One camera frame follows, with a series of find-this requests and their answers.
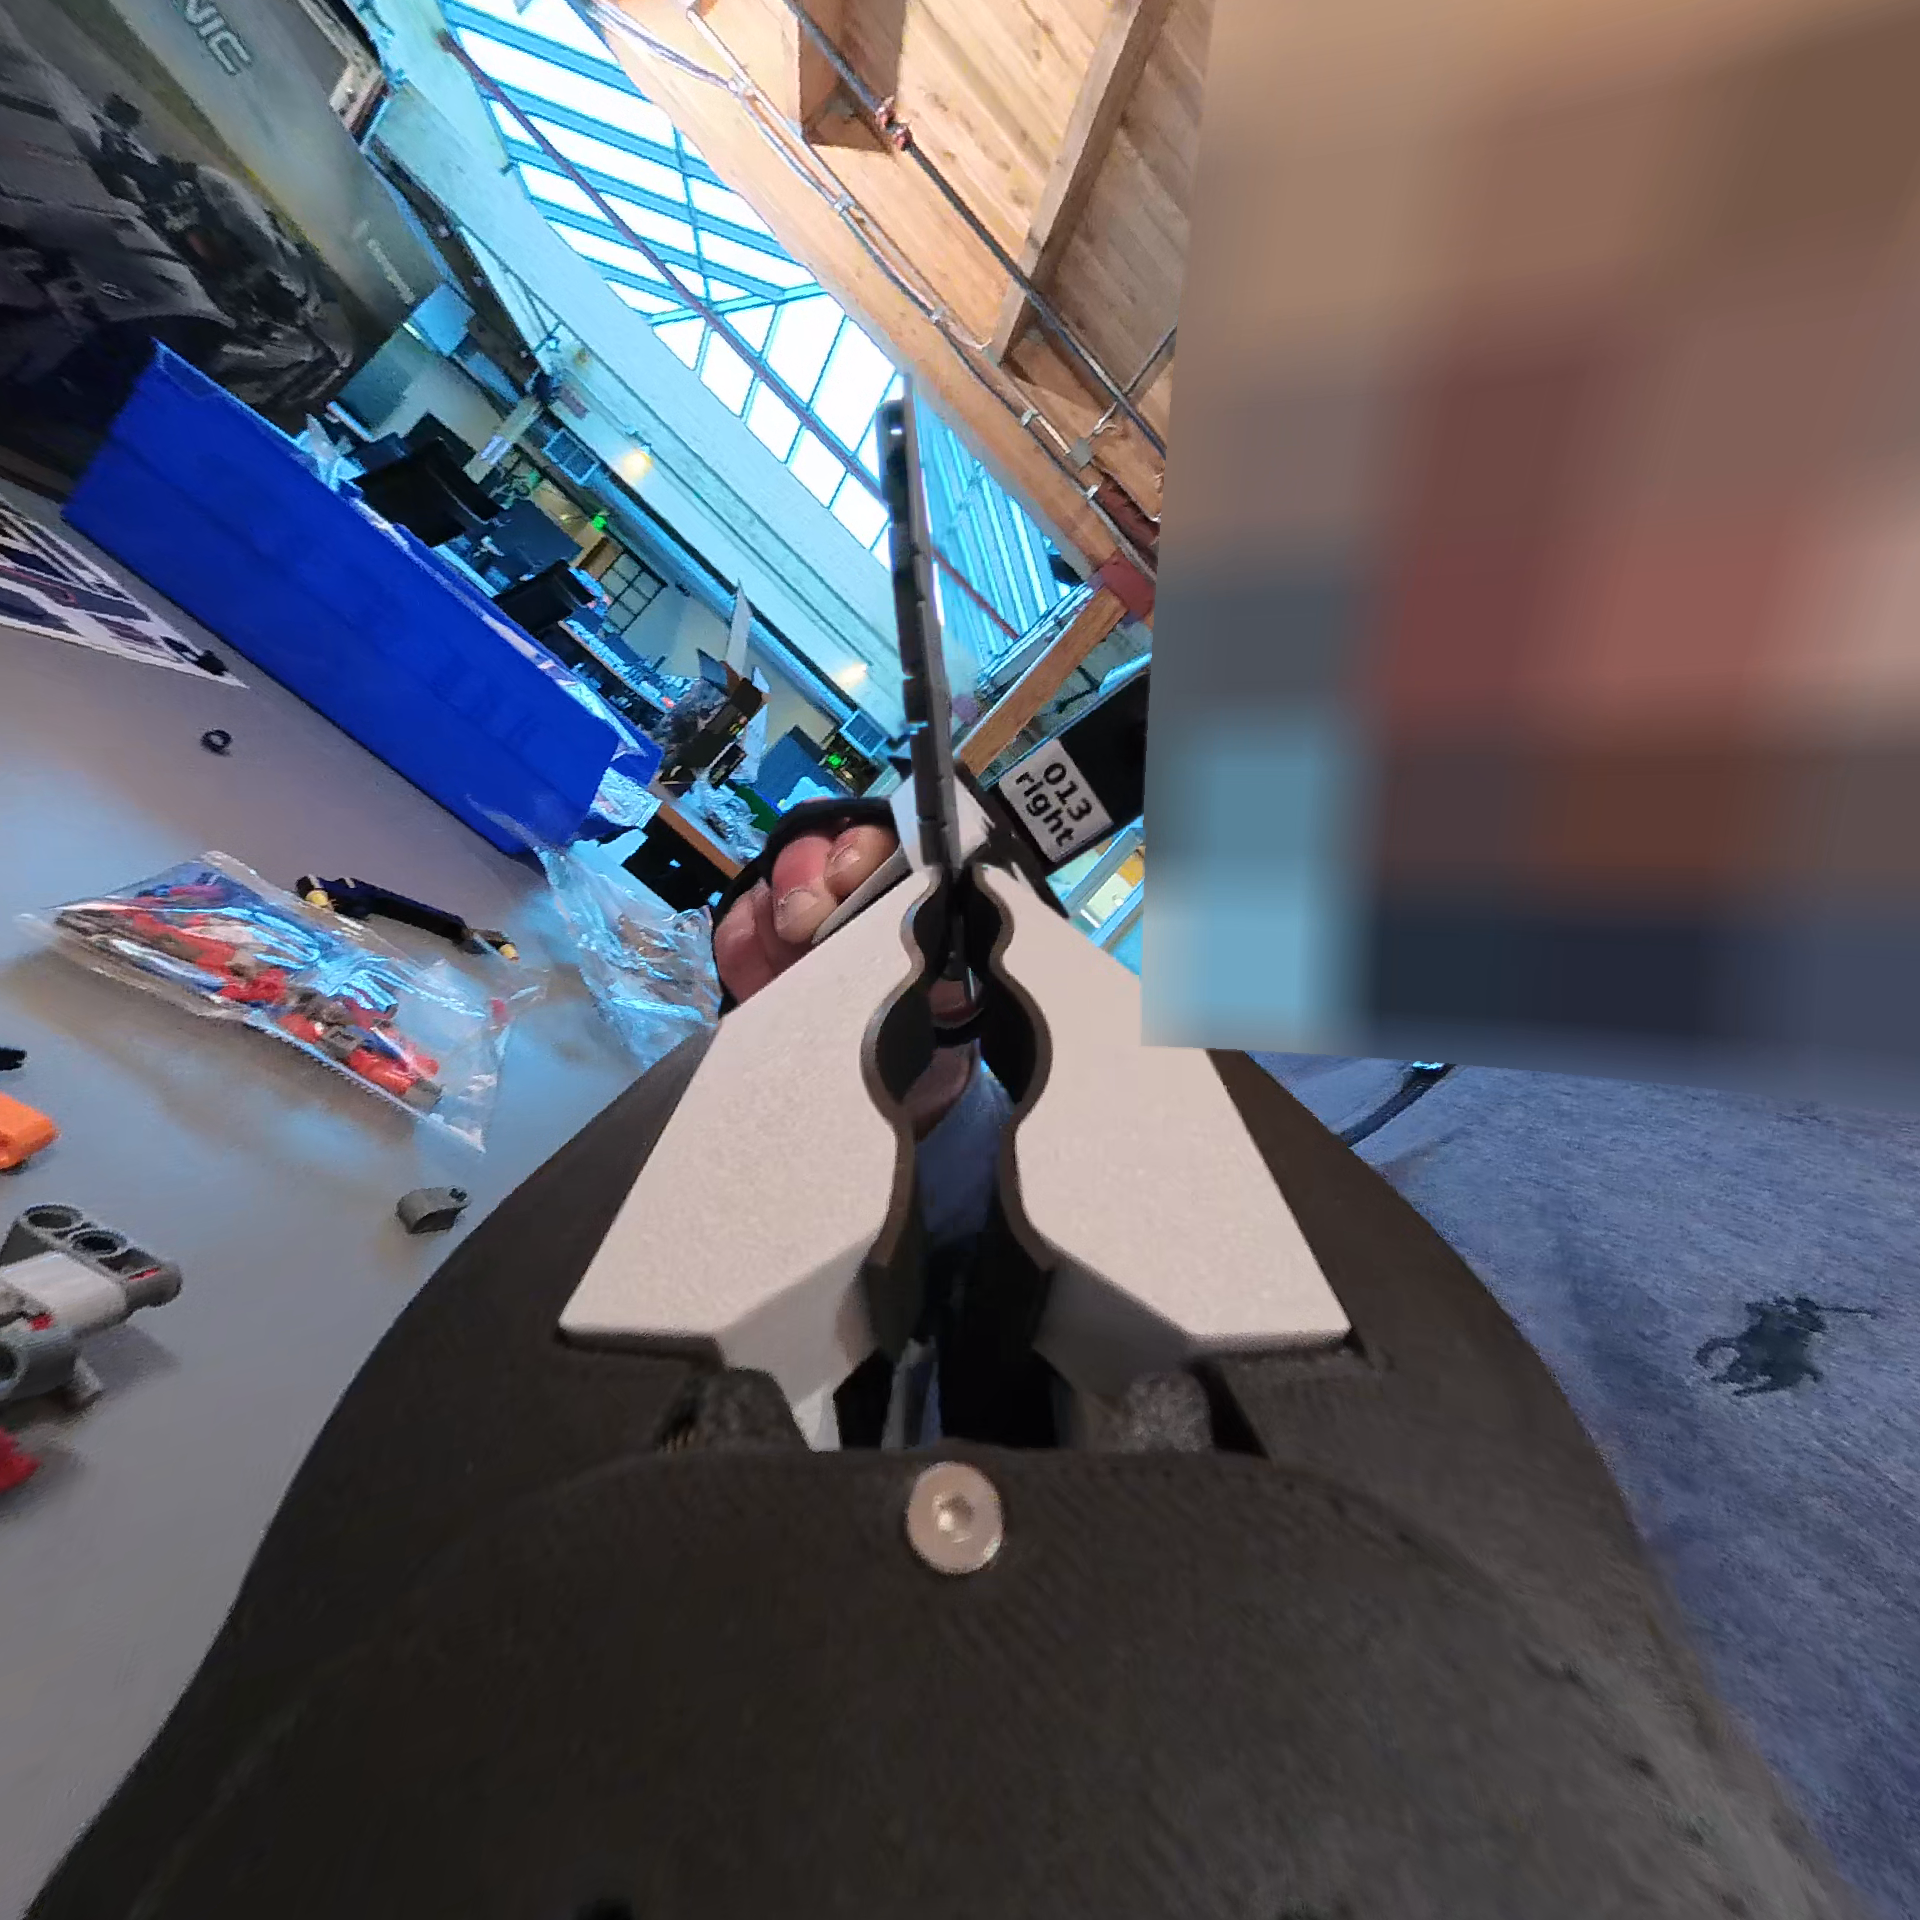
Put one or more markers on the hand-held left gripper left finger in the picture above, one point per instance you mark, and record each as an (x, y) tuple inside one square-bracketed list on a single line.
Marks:
[(750, 1185)]

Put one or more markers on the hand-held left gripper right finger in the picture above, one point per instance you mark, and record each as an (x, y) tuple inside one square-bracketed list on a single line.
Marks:
[(1172, 1185)]

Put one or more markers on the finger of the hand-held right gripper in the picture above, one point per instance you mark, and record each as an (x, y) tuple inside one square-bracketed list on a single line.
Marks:
[(870, 900), (991, 849)]

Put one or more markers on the grey lego panel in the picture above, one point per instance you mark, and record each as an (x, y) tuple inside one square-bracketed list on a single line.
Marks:
[(917, 675)]

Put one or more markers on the large clear plastic bag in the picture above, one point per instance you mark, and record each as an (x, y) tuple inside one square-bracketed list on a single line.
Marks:
[(639, 937)]

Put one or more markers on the small clear bag lego pins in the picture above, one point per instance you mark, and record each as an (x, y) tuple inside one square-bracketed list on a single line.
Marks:
[(271, 974)]

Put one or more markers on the lego car chassis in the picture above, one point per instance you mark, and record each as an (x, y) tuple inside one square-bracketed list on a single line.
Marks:
[(77, 1289)]

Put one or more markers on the small grey curved lego piece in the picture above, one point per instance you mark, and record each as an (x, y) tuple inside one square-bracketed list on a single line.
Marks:
[(432, 1210)]

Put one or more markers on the black lego rack assembly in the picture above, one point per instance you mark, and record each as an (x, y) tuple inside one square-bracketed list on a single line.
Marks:
[(389, 906)]

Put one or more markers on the orange lego connector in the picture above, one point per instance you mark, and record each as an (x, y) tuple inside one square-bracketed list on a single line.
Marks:
[(24, 1131)]

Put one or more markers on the black lego set box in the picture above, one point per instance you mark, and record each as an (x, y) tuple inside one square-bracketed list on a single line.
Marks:
[(149, 225)]

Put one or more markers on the person's right hand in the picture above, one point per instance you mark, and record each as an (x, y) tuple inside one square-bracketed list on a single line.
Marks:
[(780, 914)]

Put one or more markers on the blue storage bin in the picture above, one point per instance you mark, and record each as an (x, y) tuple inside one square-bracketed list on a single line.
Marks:
[(346, 600)]

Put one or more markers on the sticker sheet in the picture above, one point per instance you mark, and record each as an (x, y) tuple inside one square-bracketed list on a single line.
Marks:
[(77, 600)]

